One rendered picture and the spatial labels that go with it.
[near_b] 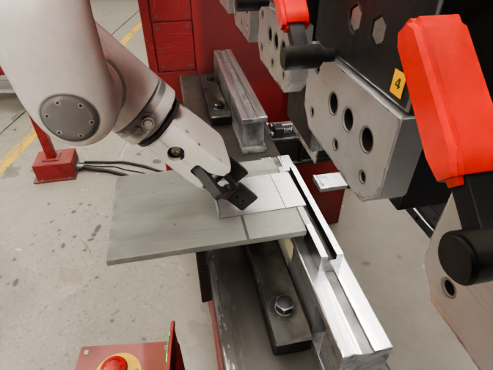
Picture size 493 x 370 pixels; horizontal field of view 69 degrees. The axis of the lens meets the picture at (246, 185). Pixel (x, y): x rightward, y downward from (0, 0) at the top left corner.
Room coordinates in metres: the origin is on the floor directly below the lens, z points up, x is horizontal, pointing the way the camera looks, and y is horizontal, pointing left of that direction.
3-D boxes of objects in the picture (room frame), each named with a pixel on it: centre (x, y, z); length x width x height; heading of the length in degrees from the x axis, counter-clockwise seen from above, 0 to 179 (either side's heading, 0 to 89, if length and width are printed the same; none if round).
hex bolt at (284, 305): (0.29, -0.05, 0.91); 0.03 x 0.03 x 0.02
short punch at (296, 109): (0.44, -0.08, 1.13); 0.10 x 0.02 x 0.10; 12
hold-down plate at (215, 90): (1.01, 0.10, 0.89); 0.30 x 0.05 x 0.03; 12
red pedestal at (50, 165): (1.85, 1.21, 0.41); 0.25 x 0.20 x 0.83; 102
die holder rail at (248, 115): (0.97, 0.03, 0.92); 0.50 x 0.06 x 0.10; 12
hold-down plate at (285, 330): (0.38, -0.03, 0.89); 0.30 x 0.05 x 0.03; 12
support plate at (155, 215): (0.41, 0.06, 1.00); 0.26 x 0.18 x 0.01; 102
